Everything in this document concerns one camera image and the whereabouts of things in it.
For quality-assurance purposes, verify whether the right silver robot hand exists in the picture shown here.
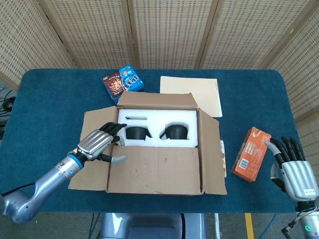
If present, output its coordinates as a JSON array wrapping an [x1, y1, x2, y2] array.
[[264, 136, 319, 210]]

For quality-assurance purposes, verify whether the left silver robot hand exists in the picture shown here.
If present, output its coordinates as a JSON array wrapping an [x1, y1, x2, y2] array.
[[76, 122, 128, 165]]

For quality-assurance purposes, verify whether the red cardboard shipping box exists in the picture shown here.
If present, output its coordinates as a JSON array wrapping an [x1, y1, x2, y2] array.
[[68, 91, 228, 197]]

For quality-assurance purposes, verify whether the orange snack box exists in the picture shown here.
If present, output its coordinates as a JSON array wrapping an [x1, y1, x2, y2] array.
[[231, 126, 272, 183]]

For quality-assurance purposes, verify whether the blue cookie box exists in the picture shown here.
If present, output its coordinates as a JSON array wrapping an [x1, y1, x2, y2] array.
[[101, 64, 145, 105]]

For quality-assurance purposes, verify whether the green and red snack box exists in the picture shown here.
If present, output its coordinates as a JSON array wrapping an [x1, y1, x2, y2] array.
[[220, 140, 228, 178]]

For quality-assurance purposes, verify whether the white foam insert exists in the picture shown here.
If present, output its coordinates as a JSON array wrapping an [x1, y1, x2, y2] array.
[[117, 109, 199, 148]]

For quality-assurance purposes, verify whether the blue table cloth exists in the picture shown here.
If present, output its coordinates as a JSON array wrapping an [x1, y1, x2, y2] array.
[[0, 69, 315, 214]]

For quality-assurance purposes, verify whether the white table leg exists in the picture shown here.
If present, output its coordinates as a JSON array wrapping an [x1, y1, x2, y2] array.
[[213, 213, 222, 239]]

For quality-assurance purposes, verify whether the beige spiral notebook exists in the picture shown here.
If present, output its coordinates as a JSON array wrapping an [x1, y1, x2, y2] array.
[[159, 76, 223, 118]]

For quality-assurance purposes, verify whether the woven folding screen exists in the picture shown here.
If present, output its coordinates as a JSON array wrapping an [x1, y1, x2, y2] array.
[[0, 0, 319, 194]]

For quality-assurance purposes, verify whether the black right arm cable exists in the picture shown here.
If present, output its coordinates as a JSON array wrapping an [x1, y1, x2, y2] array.
[[281, 211, 301, 239]]

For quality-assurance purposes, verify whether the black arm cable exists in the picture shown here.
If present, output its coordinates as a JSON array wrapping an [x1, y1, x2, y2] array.
[[0, 182, 36, 197], [281, 211, 301, 239]]

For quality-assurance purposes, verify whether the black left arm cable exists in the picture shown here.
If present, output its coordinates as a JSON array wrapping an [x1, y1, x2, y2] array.
[[0, 182, 36, 197]]

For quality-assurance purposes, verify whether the black floor cable bundle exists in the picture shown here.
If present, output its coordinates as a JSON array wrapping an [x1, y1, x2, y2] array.
[[0, 84, 17, 119]]

